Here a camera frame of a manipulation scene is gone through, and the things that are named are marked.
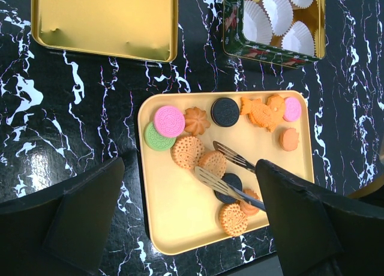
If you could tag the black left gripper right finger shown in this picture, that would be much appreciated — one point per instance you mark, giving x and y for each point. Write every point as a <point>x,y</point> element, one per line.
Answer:
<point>319,232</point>

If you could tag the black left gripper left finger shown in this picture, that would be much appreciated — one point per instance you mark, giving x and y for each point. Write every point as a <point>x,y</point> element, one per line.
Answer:
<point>62,229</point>

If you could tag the orange round scalloped cookie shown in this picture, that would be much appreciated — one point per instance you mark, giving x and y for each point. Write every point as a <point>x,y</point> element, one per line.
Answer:
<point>289,139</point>

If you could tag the black sandwich cookie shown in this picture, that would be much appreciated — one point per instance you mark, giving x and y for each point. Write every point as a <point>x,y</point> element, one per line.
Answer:
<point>225,112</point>
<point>232,179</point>

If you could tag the small round dotted biscuit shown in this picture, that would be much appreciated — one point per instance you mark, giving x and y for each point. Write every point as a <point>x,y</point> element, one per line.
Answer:
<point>214,162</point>

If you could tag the orange fish cookie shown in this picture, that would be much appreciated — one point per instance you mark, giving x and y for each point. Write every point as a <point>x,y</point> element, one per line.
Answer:
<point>258,113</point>

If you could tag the black sandwich cookie top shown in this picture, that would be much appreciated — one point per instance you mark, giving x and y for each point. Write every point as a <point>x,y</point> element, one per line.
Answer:
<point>225,112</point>

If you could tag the orange swirl cookie lower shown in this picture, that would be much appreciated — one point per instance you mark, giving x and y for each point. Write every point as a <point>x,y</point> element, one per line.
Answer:
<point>246,208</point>

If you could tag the round dotted biscuit lower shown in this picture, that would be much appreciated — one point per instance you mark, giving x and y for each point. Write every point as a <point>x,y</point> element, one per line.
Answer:
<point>233,220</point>

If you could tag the green sandwich cookie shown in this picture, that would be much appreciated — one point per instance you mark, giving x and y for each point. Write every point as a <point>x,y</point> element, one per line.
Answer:
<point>155,140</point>

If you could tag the pink sandwich cookie right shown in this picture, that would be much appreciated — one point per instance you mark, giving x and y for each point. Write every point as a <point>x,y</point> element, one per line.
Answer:
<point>293,109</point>

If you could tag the pink sandwich cookie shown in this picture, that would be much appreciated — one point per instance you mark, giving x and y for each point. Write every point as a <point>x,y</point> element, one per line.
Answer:
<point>293,109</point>
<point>169,121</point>

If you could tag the orange chick cookie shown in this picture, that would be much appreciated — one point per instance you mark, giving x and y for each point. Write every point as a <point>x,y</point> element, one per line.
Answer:
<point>277,105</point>

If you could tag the yellow plastic tray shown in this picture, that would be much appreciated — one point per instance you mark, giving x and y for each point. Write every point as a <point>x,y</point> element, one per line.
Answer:
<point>183,213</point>

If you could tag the large round dotted biscuit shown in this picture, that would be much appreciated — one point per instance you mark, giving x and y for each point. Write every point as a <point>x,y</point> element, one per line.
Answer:
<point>187,151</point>

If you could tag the orange swirl butter cookie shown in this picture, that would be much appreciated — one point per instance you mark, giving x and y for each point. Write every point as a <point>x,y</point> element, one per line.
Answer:
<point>196,121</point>

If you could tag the green christmas cookie tin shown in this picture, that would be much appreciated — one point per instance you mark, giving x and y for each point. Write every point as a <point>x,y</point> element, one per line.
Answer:
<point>235,43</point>

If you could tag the gold tin lid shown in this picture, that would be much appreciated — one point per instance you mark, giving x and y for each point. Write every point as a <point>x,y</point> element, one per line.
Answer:
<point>135,29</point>

